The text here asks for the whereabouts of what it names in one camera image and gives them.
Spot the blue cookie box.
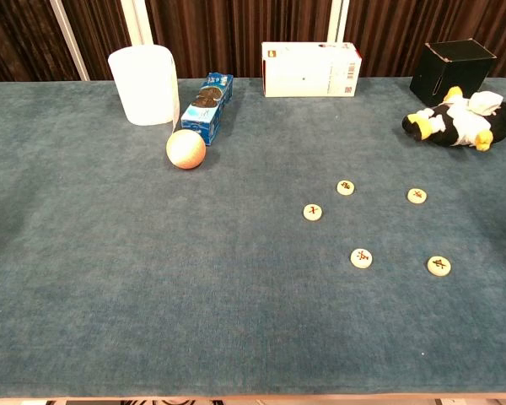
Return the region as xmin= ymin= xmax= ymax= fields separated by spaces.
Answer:
xmin=180 ymin=72 xmax=234 ymax=147

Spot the white toilet paper roll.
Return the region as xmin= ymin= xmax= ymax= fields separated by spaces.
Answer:
xmin=107 ymin=44 xmax=181 ymax=127

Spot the penguin plush toy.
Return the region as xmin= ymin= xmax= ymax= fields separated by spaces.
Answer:
xmin=401 ymin=85 xmax=506 ymax=153

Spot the white metal frame post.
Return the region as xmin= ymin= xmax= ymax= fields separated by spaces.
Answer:
xmin=49 ymin=0 xmax=91 ymax=82
xmin=327 ymin=0 xmax=351 ymax=45
xmin=120 ymin=0 xmax=155 ymax=47

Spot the orange ball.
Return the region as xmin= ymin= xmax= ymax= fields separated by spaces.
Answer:
xmin=165 ymin=128 xmax=207 ymax=170

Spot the white cardboard box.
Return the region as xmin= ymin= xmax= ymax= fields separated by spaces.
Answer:
xmin=261 ymin=40 xmax=363 ymax=99

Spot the black cube box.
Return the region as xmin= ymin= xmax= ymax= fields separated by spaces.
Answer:
xmin=409 ymin=38 xmax=498 ymax=107

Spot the teal table cloth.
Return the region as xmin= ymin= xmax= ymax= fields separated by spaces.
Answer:
xmin=0 ymin=76 xmax=506 ymax=400

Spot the dark brown curtain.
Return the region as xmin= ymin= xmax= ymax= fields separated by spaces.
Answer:
xmin=0 ymin=0 xmax=506 ymax=82

